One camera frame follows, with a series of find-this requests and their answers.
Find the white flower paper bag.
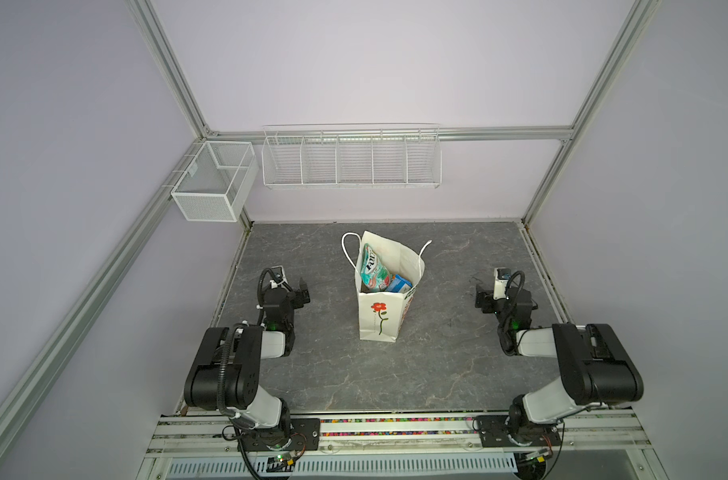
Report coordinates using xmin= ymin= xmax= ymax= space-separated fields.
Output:
xmin=341 ymin=231 xmax=431 ymax=343

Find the blue m&m's candy packet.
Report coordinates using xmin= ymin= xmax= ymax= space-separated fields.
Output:
xmin=385 ymin=274 xmax=413 ymax=294

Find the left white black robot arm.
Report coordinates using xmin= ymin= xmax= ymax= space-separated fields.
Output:
xmin=183 ymin=266 xmax=310 ymax=450

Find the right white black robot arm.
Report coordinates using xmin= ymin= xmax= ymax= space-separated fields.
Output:
xmin=475 ymin=268 xmax=645 ymax=446

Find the white mesh box basket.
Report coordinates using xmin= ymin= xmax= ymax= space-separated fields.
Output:
xmin=171 ymin=141 xmax=259 ymax=223

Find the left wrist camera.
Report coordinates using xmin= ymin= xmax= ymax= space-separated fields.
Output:
xmin=271 ymin=265 xmax=292 ymax=291

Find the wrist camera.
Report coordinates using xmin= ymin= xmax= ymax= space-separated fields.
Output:
xmin=271 ymin=265 xmax=292 ymax=291
xmin=493 ymin=267 xmax=514 ymax=300

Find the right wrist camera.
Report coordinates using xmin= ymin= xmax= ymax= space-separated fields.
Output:
xmin=493 ymin=267 xmax=514 ymax=300

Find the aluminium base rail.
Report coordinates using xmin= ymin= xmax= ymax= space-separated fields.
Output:
xmin=137 ymin=409 xmax=668 ymax=479

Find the white wire shelf basket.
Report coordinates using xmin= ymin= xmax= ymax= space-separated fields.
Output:
xmin=262 ymin=123 xmax=443 ymax=189

